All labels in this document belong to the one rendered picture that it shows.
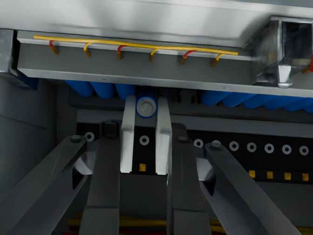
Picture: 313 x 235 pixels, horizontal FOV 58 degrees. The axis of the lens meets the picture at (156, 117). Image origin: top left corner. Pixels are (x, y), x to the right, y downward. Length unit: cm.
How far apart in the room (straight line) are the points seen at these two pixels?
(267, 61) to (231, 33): 3
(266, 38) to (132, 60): 8
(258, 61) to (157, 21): 6
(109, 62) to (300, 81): 13
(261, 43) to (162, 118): 7
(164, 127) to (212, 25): 6
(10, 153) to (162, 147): 14
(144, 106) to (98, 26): 8
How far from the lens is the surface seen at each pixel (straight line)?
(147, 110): 22
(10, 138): 26
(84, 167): 16
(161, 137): 17
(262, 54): 17
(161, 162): 17
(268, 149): 35
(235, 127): 33
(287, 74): 17
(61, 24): 18
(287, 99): 26
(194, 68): 19
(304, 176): 37
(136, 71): 19
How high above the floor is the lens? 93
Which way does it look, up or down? 12 degrees up
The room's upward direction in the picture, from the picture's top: 176 degrees counter-clockwise
